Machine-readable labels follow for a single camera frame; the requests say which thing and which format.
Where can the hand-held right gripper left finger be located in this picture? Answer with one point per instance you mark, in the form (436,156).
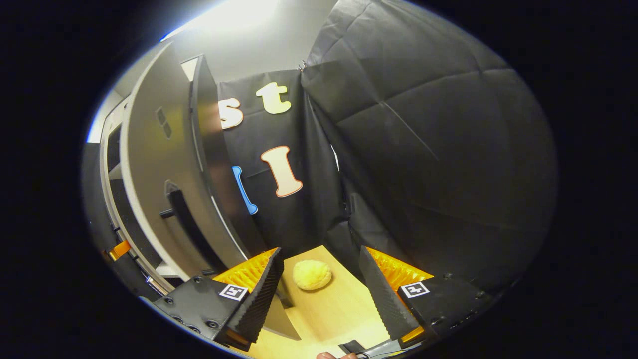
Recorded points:
(259,304)

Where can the yellow plush ball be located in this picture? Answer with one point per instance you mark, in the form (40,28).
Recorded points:
(312,275)

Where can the black backdrop cloth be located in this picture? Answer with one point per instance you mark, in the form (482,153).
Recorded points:
(423,149)

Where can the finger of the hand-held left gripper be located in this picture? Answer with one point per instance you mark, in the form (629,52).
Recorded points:
(119,250)

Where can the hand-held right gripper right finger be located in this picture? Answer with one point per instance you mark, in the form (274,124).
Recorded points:
(384,304)

